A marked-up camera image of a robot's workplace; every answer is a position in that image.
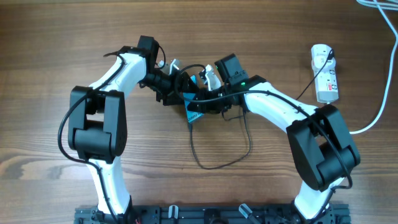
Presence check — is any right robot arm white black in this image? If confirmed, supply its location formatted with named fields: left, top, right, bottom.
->
left=174, top=54, right=361, bottom=223

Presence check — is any white power strip cord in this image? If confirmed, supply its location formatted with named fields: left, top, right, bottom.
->
left=349, top=0, right=398, bottom=136

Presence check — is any white power strip socket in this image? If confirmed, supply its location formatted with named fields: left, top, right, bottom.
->
left=311, top=44, right=339, bottom=104

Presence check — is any white cables top corner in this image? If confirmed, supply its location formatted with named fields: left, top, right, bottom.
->
left=356, top=0, right=398, bottom=12

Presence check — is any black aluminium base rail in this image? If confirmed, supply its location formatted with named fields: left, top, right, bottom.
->
left=73, top=204, right=352, bottom=224

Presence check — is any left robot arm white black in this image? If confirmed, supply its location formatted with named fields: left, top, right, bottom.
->
left=58, top=35, right=183, bottom=223

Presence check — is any blue screen Galaxy smartphone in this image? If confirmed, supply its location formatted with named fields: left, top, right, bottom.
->
left=183, top=93, right=204, bottom=124

